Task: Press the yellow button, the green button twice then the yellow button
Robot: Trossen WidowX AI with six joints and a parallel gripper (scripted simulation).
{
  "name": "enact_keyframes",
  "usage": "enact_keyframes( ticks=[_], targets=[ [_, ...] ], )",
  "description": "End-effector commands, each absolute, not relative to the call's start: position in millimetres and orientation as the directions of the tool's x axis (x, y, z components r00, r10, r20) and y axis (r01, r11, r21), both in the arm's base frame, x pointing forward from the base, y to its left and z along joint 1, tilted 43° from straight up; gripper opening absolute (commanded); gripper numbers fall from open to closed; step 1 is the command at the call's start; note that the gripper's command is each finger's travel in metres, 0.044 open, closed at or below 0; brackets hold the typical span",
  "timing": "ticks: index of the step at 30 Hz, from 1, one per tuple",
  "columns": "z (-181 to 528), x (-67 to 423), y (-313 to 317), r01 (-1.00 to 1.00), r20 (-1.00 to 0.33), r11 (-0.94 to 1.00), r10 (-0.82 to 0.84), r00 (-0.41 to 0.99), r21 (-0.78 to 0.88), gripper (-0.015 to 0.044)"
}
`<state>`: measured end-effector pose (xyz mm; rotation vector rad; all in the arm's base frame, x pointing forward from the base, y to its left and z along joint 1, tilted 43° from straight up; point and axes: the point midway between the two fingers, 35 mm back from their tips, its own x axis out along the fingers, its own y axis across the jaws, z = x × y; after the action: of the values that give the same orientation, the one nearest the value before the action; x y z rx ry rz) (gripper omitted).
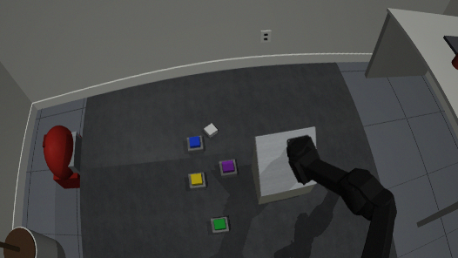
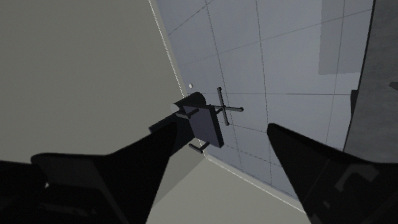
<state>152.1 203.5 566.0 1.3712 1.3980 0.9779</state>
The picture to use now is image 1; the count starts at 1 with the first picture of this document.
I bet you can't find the yellow button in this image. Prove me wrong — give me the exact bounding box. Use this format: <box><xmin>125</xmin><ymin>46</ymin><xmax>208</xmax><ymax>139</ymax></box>
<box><xmin>188</xmin><ymin>173</ymin><xmax>206</xmax><ymax>191</ymax></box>

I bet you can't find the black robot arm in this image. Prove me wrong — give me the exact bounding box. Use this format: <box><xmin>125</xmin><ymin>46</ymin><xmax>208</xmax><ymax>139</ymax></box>
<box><xmin>286</xmin><ymin>135</ymin><xmax>397</xmax><ymax>258</ymax></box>

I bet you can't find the green button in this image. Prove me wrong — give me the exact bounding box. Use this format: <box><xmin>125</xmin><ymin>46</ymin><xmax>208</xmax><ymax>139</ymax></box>
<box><xmin>211</xmin><ymin>217</ymin><xmax>229</xmax><ymax>234</ymax></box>

